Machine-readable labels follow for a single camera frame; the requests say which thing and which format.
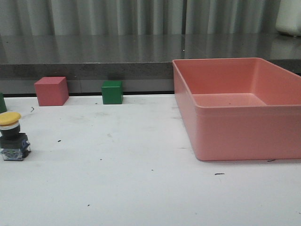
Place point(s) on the yellow push button switch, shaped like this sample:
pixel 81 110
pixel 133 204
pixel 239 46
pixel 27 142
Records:
pixel 14 145

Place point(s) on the green cube block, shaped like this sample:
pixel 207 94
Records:
pixel 112 92

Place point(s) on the grey stone counter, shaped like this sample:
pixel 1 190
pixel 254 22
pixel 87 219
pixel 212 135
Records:
pixel 142 62

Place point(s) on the pink plastic bin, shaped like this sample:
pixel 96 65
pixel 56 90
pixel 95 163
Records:
pixel 239 108

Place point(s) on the pink cube block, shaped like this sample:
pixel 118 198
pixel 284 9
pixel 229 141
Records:
pixel 52 91

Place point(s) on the green block at left edge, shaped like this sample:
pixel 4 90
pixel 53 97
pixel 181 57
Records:
pixel 3 107

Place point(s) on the white container on counter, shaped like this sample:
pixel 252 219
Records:
pixel 289 17

